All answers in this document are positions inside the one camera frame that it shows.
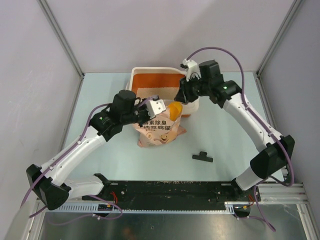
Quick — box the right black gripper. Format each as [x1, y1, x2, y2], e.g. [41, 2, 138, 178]
[175, 74, 211, 104]

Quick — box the yellow plastic scoop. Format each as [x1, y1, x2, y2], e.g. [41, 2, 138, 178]
[167, 101, 183, 122]

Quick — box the pink cat litter bag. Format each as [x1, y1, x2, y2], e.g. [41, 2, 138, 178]
[133, 101, 187, 148]

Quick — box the white orange litter box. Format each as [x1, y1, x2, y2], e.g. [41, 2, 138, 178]
[125, 67, 186, 104]

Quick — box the black bag clip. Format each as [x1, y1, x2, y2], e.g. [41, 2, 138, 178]
[192, 151, 214, 163]

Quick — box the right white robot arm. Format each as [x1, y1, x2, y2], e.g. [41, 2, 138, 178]
[174, 59, 295, 201]

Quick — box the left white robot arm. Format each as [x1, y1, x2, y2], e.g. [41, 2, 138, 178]
[26, 90, 159, 211]

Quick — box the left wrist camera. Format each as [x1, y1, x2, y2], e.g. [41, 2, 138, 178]
[145, 95, 166, 119]

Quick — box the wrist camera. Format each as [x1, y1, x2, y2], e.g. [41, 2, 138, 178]
[145, 95, 166, 119]
[180, 58, 201, 81]

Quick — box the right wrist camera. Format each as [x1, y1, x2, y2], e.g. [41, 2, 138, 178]
[180, 58, 201, 81]

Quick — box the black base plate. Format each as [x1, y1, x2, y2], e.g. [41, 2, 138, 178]
[97, 180, 261, 212]

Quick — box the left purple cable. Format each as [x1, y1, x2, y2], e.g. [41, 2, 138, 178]
[19, 94, 160, 226]

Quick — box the purple cable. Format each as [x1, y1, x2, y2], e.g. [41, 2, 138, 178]
[19, 94, 160, 226]
[187, 46, 296, 232]

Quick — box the grey cable duct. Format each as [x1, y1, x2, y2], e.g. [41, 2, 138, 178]
[59, 202, 117, 212]

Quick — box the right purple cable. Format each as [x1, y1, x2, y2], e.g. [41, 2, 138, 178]
[187, 46, 296, 232]

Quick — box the aluminium frame rail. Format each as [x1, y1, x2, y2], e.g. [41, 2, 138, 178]
[36, 181, 311, 204]

